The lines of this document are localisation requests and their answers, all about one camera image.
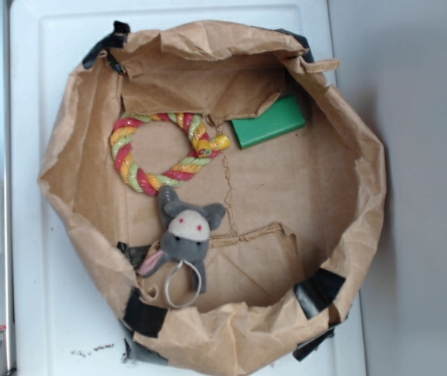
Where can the green rectangular block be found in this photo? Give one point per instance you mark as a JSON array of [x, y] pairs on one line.
[[282, 117]]

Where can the gray plush animal toy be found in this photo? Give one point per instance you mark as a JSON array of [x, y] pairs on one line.
[[185, 240]]

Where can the brown paper bag bin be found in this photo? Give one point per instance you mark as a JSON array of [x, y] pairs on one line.
[[265, 296]]

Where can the multicolour rope ring toy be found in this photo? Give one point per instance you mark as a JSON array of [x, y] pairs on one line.
[[204, 149]]

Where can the white plastic tray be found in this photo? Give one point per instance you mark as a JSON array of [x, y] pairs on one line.
[[63, 324]]

